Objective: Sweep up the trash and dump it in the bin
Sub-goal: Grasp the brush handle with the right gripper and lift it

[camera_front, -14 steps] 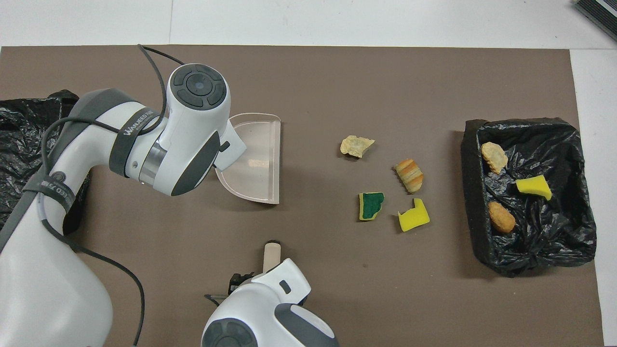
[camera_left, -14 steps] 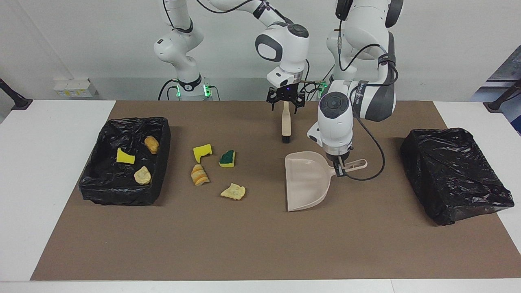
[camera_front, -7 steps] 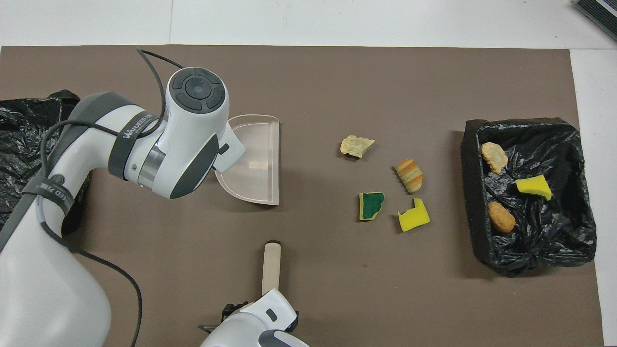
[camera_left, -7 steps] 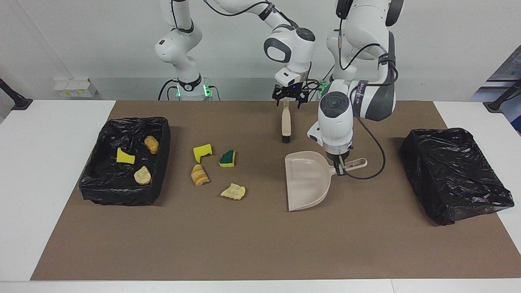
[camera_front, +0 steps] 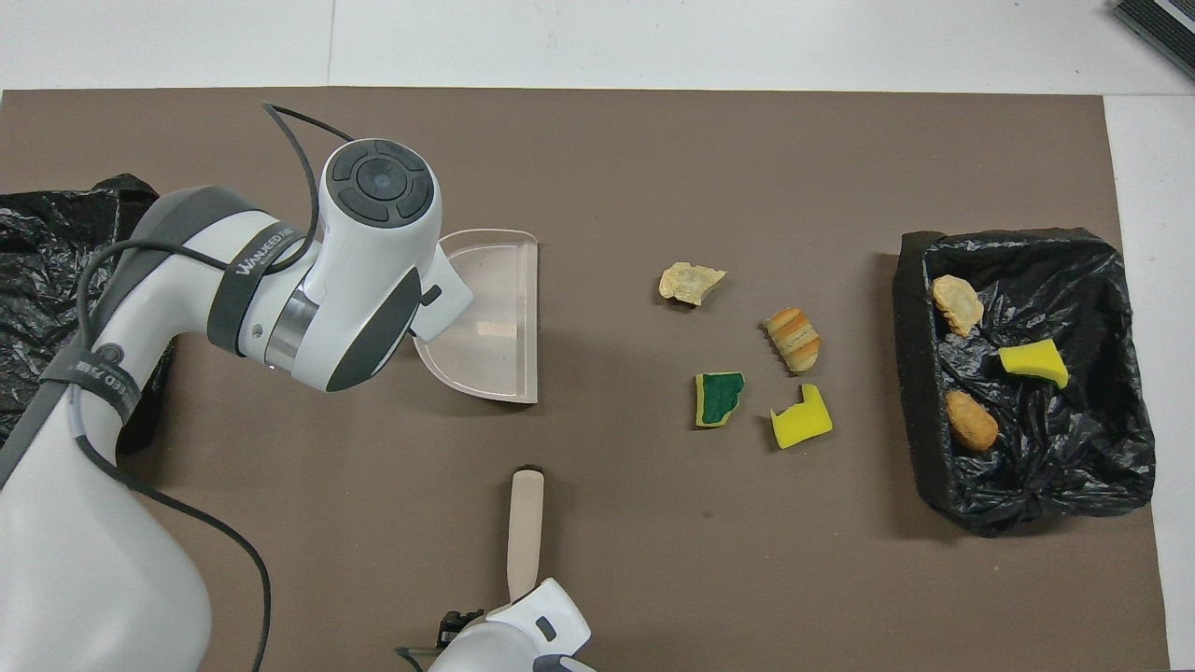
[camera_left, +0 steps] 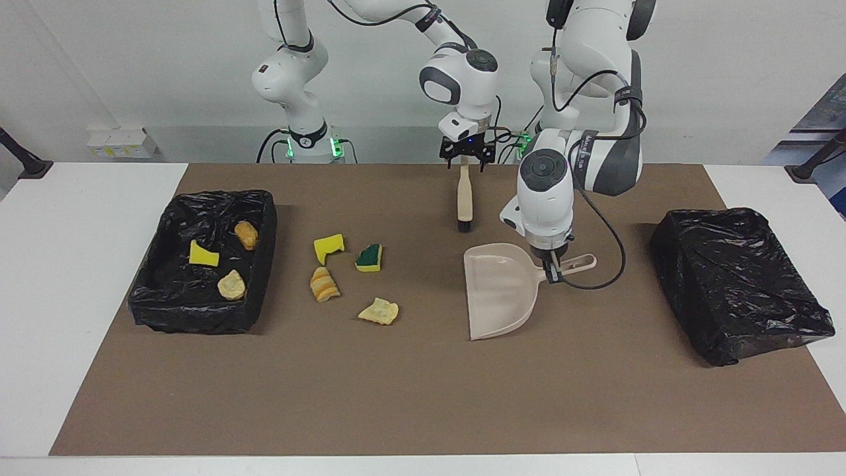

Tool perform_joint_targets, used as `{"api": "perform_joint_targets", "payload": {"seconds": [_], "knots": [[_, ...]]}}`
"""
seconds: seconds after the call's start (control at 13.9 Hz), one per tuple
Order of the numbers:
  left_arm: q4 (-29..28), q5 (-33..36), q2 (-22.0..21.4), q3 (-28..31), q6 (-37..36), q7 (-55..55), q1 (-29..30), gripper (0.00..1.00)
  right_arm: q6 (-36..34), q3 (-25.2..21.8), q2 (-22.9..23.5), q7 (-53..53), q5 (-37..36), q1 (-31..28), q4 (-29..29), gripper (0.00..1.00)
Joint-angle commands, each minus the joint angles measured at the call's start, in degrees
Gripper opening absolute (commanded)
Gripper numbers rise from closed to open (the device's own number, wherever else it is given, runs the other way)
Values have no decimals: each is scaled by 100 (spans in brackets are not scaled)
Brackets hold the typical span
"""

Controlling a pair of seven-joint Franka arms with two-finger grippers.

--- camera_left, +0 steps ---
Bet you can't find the beige hand brush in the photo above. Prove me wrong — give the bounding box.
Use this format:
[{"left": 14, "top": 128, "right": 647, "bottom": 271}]
[{"left": 456, "top": 164, "right": 474, "bottom": 233}]

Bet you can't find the beige plastic dustpan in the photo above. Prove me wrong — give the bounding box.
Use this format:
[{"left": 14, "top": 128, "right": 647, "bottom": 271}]
[{"left": 463, "top": 243, "right": 597, "bottom": 341}]

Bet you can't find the orange striped bread piece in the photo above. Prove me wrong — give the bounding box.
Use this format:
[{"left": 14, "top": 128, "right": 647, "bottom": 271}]
[
  {"left": 310, "top": 266, "right": 341, "bottom": 303},
  {"left": 217, "top": 269, "right": 247, "bottom": 301}
]

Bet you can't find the black bag-lined bin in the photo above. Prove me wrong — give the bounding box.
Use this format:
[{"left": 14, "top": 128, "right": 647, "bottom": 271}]
[
  {"left": 650, "top": 208, "right": 836, "bottom": 367},
  {"left": 128, "top": 190, "right": 278, "bottom": 335}
]

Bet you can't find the notched yellow sponge piece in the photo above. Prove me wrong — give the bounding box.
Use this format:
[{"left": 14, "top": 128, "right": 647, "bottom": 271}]
[{"left": 313, "top": 235, "right": 346, "bottom": 266}]

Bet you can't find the pale flat bread piece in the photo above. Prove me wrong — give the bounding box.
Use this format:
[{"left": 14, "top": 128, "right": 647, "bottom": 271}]
[{"left": 358, "top": 297, "right": 400, "bottom": 325}]

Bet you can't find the brown table mat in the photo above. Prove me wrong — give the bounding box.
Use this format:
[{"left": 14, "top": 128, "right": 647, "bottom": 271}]
[{"left": 50, "top": 163, "right": 846, "bottom": 457}]

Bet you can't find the black clamp stand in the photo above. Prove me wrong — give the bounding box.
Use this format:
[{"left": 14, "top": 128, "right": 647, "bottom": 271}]
[
  {"left": 785, "top": 129, "right": 846, "bottom": 182},
  {"left": 0, "top": 127, "right": 54, "bottom": 180}
]

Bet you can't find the dark grey slanted panel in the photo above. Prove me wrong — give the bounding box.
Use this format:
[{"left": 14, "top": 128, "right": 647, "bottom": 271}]
[{"left": 790, "top": 73, "right": 846, "bottom": 133}]

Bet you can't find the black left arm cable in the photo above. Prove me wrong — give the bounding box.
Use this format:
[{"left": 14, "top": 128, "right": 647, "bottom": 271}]
[{"left": 529, "top": 0, "right": 648, "bottom": 292}]

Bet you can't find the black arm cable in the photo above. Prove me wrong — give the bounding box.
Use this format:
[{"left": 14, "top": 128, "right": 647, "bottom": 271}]
[
  {"left": 327, "top": 0, "right": 529, "bottom": 143},
  {"left": 529, "top": 0, "right": 648, "bottom": 292}
]

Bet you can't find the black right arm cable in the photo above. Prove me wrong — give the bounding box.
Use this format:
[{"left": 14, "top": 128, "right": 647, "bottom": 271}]
[{"left": 327, "top": 0, "right": 529, "bottom": 143}]

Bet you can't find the black right base cable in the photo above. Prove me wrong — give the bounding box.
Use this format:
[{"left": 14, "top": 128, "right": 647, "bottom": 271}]
[{"left": 256, "top": 129, "right": 291, "bottom": 164}]

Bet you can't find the white wall socket box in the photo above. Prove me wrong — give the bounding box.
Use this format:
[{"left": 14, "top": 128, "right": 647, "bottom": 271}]
[{"left": 87, "top": 128, "right": 159, "bottom": 159}]

